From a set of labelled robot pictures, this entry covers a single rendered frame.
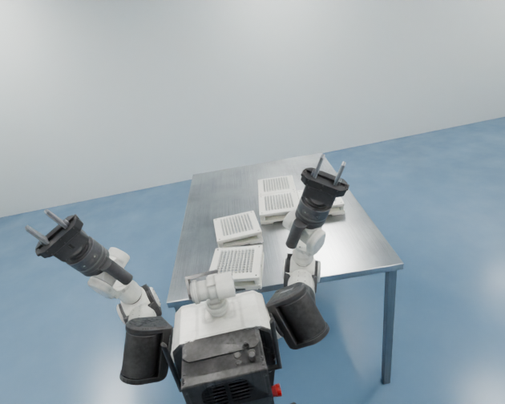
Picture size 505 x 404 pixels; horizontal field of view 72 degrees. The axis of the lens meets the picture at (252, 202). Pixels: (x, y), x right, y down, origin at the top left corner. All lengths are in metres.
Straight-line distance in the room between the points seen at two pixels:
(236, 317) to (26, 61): 4.65
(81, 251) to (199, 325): 0.36
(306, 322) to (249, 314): 0.15
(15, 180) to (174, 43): 2.89
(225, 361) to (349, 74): 4.75
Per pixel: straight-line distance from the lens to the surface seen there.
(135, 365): 1.03
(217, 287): 0.91
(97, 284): 1.06
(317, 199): 0.93
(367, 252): 1.78
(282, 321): 0.99
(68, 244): 0.98
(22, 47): 5.24
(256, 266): 1.62
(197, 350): 0.93
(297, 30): 5.00
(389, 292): 1.86
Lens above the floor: 1.98
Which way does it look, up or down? 28 degrees down
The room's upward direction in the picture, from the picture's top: 10 degrees counter-clockwise
